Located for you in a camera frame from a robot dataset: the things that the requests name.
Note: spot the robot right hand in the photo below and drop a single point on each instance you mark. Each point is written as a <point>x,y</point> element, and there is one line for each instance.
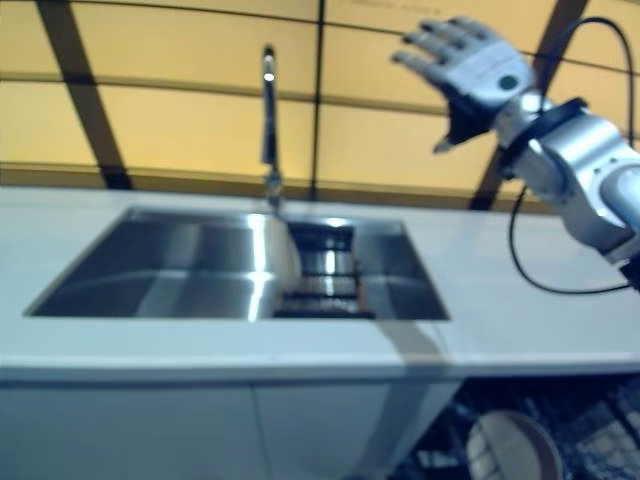
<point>480,75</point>

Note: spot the deep beige plate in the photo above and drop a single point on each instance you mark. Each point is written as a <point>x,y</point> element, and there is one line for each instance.
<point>510,445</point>

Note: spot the chrome kitchen faucet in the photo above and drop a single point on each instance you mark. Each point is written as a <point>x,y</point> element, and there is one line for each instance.
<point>270,125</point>

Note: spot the black sink dish rack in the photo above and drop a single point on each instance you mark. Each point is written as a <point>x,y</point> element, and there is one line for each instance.
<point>330,280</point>

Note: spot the white cabinet door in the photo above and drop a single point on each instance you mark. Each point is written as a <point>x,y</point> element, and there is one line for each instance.
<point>125,435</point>
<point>350,430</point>

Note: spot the stainless steel sink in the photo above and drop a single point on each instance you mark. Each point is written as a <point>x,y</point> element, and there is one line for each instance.
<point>150,265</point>

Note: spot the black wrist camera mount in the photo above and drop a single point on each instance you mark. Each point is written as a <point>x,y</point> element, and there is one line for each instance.
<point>550,120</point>

